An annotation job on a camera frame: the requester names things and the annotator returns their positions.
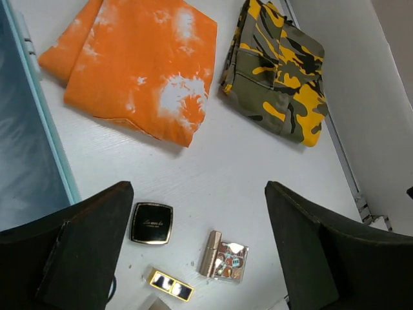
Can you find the light blue hard suitcase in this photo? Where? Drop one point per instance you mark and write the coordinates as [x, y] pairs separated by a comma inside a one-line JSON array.
[[36, 179]]

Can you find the aluminium table edge rail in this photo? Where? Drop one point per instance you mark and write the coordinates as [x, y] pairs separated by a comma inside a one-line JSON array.
[[367, 217]]

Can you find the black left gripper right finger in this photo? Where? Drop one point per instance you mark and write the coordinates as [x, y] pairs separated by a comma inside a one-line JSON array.
[[332, 262]]

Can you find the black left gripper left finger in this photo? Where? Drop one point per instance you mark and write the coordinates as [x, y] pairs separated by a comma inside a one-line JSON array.
[[66, 260]]

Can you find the yellow camouflage garment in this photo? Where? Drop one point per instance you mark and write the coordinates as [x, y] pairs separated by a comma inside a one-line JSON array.
[[273, 74]]

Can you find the black gold lipstick box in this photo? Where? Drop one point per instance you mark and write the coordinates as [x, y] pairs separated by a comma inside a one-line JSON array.
[[170, 285]]

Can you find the black square compact case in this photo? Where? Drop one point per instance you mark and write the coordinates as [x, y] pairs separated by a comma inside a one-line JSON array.
[[151, 223]]

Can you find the patterned eyeshadow palette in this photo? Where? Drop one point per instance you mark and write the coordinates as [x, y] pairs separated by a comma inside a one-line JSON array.
[[230, 261]]

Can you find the orange tie-dye shirt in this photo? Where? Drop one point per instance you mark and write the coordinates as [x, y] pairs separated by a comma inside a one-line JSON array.
[[145, 65]]

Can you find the rose gold lipstick tube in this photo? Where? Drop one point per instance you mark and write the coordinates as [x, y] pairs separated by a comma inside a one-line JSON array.
[[208, 260]]

